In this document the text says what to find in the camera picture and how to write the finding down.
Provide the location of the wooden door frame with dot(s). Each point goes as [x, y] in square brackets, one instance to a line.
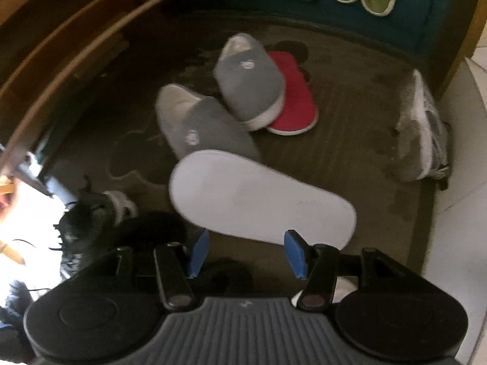
[462, 53]

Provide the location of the red cloth slipper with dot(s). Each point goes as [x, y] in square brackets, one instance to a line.
[293, 95]
[247, 197]

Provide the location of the grey silver sneaker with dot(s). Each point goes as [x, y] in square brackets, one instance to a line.
[418, 133]
[87, 220]

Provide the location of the grey knit slipper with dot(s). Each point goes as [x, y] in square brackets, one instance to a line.
[205, 129]
[247, 80]

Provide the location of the wooden shoe cabinet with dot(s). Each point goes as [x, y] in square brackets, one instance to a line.
[76, 45]

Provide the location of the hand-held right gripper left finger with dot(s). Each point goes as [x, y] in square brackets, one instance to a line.
[199, 253]

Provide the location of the teal door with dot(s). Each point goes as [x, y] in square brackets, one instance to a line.
[433, 19]

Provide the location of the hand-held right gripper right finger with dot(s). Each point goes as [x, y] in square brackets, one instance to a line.
[295, 253]

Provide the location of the brown patterned doormat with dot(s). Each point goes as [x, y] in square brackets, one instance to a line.
[361, 95]

